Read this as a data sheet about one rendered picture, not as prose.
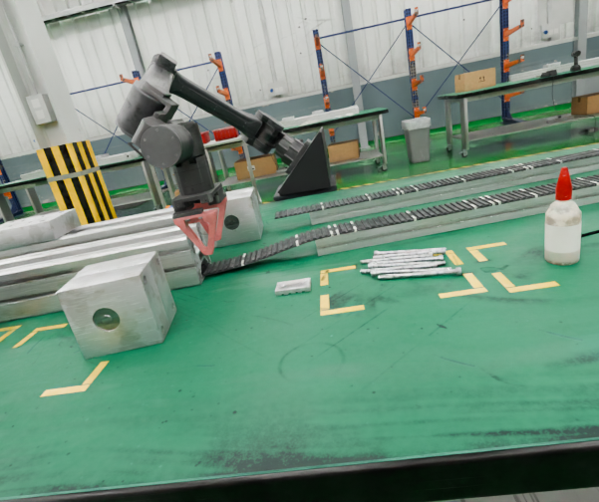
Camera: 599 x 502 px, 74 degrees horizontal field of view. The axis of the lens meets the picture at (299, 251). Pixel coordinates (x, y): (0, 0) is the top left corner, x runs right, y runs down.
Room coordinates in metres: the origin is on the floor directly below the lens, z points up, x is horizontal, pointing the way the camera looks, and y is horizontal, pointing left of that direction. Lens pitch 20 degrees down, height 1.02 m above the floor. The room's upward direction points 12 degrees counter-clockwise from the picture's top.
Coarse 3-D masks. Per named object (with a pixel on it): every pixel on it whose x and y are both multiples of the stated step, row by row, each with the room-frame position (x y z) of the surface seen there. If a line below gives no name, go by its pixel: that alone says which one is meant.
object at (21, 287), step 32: (192, 224) 0.70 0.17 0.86; (32, 256) 0.70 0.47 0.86; (64, 256) 0.70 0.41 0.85; (96, 256) 0.62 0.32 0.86; (128, 256) 0.62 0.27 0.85; (160, 256) 0.62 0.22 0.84; (192, 256) 0.62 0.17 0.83; (0, 288) 0.63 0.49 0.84; (32, 288) 0.63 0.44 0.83; (0, 320) 0.63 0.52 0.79
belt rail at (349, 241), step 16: (576, 192) 0.62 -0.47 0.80; (592, 192) 0.62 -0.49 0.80; (480, 208) 0.63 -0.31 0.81; (496, 208) 0.63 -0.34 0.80; (512, 208) 0.63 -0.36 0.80; (528, 208) 0.63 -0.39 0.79; (544, 208) 0.62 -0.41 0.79; (400, 224) 0.63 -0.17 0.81; (416, 224) 0.63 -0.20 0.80; (432, 224) 0.64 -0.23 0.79; (448, 224) 0.63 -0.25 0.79; (464, 224) 0.63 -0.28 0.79; (480, 224) 0.63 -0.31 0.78; (320, 240) 0.64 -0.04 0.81; (336, 240) 0.64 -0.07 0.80; (352, 240) 0.64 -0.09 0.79; (368, 240) 0.63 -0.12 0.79; (384, 240) 0.63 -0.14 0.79
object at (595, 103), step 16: (464, 80) 5.38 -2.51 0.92; (480, 80) 5.37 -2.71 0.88; (592, 96) 5.08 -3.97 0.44; (576, 112) 5.28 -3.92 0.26; (592, 112) 5.08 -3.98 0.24; (336, 144) 5.51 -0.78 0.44; (352, 144) 5.46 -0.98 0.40; (240, 160) 5.82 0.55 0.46; (256, 160) 5.62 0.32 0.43; (272, 160) 5.61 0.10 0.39; (336, 160) 5.52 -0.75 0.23; (240, 176) 5.64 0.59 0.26; (256, 176) 5.63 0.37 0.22; (176, 192) 5.67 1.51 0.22
